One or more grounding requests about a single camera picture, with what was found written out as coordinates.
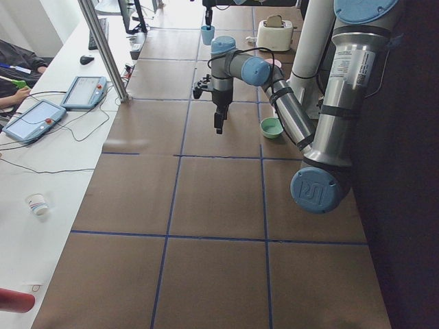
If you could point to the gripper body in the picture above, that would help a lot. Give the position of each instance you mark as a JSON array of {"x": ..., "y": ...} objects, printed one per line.
[{"x": 220, "y": 99}]

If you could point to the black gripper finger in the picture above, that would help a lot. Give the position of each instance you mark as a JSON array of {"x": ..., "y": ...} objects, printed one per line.
[
  {"x": 219, "y": 118},
  {"x": 208, "y": 17}
]

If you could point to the light blue cup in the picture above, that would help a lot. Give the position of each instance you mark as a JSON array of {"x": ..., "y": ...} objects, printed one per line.
[{"x": 207, "y": 34}]

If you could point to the green bowl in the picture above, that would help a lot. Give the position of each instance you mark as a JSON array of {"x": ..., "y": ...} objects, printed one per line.
[{"x": 271, "y": 127}]

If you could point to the pink bowl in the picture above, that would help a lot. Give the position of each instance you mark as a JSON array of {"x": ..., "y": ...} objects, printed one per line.
[{"x": 274, "y": 62}]

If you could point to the bread slice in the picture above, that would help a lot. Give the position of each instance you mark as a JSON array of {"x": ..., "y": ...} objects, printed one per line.
[{"x": 274, "y": 21}]

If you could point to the cream toaster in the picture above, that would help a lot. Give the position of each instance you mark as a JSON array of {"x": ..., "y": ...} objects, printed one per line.
[{"x": 275, "y": 38}]

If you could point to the black monitor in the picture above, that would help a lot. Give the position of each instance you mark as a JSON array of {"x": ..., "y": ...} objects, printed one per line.
[{"x": 127, "y": 9}]

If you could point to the black computer mouse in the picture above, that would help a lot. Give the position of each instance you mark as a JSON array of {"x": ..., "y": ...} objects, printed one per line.
[{"x": 84, "y": 60}]

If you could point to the far teach pendant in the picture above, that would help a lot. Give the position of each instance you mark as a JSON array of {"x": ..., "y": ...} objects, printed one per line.
[{"x": 84, "y": 93}]

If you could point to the teach pendant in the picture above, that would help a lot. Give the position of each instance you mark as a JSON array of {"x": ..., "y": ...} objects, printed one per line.
[
  {"x": 34, "y": 122},
  {"x": 84, "y": 93}
]

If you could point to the near teach pendant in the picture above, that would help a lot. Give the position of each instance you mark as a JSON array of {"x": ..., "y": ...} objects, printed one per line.
[{"x": 34, "y": 122}]

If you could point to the seated person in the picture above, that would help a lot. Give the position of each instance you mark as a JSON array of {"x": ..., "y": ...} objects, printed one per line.
[{"x": 23, "y": 69}]

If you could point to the paper cup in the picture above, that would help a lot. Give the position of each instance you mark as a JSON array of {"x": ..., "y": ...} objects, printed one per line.
[{"x": 37, "y": 204}]

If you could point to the red cylinder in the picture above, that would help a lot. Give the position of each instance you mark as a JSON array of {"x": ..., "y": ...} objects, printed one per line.
[{"x": 15, "y": 301}]

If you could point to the white camera post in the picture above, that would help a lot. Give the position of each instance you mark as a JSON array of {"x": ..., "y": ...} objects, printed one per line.
[{"x": 316, "y": 30}]

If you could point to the aluminium frame post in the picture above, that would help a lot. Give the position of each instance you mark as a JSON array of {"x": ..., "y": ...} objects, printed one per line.
[{"x": 92, "y": 21}]

